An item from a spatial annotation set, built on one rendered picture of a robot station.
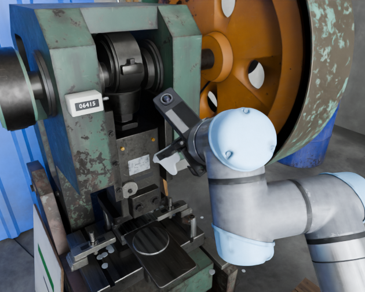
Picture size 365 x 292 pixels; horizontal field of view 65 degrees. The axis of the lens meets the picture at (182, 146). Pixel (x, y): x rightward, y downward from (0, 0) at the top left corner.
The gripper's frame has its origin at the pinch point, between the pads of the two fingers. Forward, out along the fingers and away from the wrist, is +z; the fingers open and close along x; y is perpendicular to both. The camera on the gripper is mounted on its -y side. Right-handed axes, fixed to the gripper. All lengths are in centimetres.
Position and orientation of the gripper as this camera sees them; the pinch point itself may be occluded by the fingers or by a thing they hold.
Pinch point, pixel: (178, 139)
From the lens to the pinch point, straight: 66.4
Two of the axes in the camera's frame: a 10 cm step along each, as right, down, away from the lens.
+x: 7.9, -5.9, 1.9
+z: -2.1, 0.3, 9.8
